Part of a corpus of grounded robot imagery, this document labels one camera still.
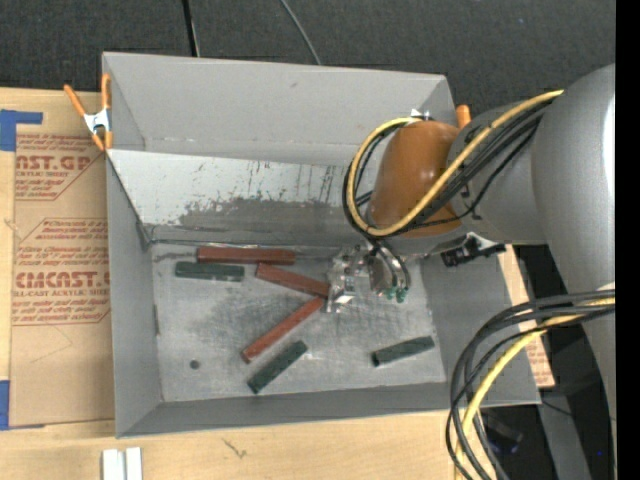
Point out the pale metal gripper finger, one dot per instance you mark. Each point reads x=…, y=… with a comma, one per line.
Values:
x=342, y=298
x=346, y=267

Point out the red-brown flat block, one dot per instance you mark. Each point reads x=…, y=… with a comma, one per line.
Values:
x=282, y=329
x=292, y=280
x=245, y=255

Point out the dark green flat block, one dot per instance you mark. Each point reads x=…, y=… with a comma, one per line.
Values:
x=403, y=351
x=277, y=367
x=210, y=271

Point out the grey metal bin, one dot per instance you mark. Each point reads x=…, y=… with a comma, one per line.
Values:
x=225, y=318

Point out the brown cardboard board red print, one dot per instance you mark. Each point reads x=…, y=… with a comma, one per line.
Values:
x=60, y=358

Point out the black cylinder on white bracket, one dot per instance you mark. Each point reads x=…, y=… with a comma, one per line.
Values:
x=462, y=255

